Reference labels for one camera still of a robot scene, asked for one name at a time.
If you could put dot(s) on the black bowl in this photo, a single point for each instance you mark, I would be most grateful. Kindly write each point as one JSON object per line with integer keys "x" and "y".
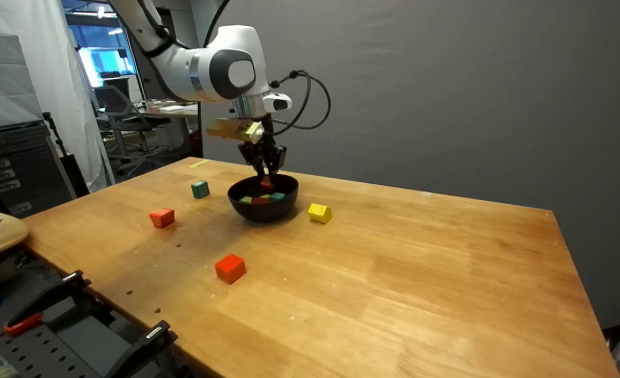
{"x": 264, "y": 214}

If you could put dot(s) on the black pegboard bench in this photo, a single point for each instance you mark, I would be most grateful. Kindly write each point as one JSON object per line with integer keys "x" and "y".
{"x": 79, "y": 342}

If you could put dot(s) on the black drawer cabinet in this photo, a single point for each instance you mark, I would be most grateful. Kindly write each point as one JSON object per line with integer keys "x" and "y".
{"x": 15, "y": 169}

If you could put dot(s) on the dark office chair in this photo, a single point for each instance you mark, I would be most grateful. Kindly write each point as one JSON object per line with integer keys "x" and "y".
{"x": 111, "y": 102}

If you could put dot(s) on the green wooden cube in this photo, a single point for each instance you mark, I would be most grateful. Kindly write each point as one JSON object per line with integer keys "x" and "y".
{"x": 200, "y": 190}

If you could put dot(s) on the pale yellow cube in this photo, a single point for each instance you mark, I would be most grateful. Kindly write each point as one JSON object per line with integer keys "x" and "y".
{"x": 246, "y": 200}

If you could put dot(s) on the grey cloth cover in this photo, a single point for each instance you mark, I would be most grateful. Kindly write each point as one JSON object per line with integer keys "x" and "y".
{"x": 5, "y": 85}

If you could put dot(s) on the white background desk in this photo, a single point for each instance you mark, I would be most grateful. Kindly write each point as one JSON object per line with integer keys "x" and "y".
{"x": 162, "y": 109}

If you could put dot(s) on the white curtain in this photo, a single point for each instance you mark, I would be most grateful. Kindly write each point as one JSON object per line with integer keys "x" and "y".
{"x": 58, "y": 106}

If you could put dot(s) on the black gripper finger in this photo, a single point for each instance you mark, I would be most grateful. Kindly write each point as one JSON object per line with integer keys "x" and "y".
{"x": 252, "y": 160}
{"x": 275, "y": 160}

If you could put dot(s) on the orange-red wooden cube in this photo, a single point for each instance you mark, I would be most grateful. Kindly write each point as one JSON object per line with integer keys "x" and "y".
{"x": 162, "y": 216}

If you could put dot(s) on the orange-red notched block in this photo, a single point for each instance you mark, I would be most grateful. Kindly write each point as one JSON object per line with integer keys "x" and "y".
{"x": 229, "y": 269}

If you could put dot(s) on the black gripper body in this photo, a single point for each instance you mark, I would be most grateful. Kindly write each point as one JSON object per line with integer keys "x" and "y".
{"x": 267, "y": 137}

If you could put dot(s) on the yellow pentagon block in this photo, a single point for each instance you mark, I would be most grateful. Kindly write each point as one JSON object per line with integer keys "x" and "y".
{"x": 321, "y": 213}

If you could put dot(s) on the round wooden board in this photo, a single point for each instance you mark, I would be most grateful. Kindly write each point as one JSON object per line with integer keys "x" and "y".
{"x": 6, "y": 234}

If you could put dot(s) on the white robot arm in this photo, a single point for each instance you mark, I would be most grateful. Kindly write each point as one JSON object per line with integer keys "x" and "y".
{"x": 183, "y": 74}

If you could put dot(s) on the red wooden block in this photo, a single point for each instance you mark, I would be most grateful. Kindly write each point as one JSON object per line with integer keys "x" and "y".
{"x": 265, "y": 184}

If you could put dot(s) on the black leaning stand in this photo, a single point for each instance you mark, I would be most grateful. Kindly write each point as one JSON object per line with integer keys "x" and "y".
{"x": 69, "y": 170}

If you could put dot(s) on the yellow tape strip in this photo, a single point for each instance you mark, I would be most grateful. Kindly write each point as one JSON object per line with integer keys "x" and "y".
{"x": 200, "y": 165}

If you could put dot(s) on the tan wrist camera box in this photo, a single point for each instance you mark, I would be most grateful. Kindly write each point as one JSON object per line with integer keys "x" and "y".
{"x": 228, "y": 128}

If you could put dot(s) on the grey fabric backdrop panel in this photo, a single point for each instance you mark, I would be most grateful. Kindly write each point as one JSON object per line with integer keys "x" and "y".
{"x": 462, "y": 90}

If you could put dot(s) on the teal wooden block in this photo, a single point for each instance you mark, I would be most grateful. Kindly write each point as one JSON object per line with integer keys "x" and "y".
{"x": 279, "y": 197}

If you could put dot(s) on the blue lit monitor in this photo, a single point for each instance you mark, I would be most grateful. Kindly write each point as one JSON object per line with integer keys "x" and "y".
{"x": 109, "y": 64}

